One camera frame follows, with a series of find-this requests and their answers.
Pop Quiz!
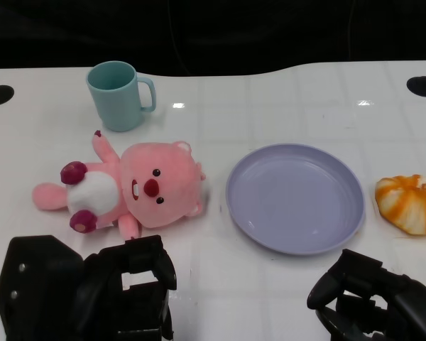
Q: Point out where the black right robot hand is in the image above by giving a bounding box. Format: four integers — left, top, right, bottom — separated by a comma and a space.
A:
306, 248, 426, 341

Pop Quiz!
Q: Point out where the teal plastic mug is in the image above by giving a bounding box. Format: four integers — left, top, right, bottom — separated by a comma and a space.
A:
85, 60, 157, 133

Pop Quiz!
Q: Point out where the orange and white bread toy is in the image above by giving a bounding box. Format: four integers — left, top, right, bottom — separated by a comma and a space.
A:
375, 173, 426, 236

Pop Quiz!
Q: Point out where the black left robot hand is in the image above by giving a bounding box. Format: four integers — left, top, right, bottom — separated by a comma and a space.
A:
0, 234, 179, 341

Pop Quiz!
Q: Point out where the lavender plastic plate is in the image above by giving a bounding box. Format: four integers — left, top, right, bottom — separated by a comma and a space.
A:
225, 143, 366, 256

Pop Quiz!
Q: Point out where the pink plush beaver doll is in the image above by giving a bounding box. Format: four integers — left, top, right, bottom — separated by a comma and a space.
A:
31, 130, 208, 239

